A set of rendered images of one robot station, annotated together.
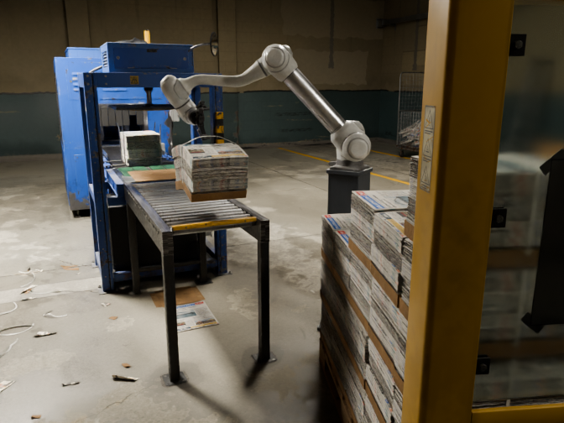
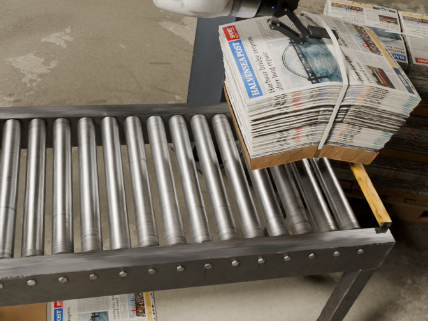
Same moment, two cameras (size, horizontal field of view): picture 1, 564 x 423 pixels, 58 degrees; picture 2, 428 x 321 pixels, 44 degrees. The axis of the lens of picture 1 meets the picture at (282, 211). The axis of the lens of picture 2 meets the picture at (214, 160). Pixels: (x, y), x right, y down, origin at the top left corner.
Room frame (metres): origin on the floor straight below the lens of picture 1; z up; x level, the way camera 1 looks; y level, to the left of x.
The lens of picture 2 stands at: (2.70, 1.46, 1.82)
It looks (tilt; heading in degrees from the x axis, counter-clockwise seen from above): 45 degrees down; 275
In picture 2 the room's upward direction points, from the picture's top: 11 degrees clockwise
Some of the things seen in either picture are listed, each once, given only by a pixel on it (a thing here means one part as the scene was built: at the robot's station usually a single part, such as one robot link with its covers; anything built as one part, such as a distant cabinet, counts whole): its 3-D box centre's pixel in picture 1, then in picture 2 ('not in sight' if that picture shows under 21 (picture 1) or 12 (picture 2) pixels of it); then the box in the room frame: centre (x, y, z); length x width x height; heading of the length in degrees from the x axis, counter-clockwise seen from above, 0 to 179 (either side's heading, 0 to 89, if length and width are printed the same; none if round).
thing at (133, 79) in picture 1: (148, 80); not in sight; (3.94, 1.01, 1.50); 0.94 x 0.68 x 0.10; 114
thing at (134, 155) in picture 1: (140, 147); not in sight; (4.47, 1.24, 0.93); 0.38 x 0.30 x 0.26; 24
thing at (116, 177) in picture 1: (154, 178); not in sight; (3.95, 1.01, 0.75); 0.70 x 0.65 x 0.10; 24
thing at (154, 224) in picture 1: (143, 211); (124, 272); (2.91, 0.82, 0.74); 1.34 x 0.05 x 0.12; 24
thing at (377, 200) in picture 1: (409, 198); not in sight; (1.83, -0.47, 1.06); 0.37 x 0.29 x 0.01; 98
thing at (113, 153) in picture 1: (132, 159); not in sight; (4.98, 1.47, 0.75); 1.53 x 0.64 x 0.10; 24
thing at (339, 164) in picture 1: (347, 163); not in sight; (2.92, -0.38, 1.03); 0.22 x 0.18 x 0.06; 59
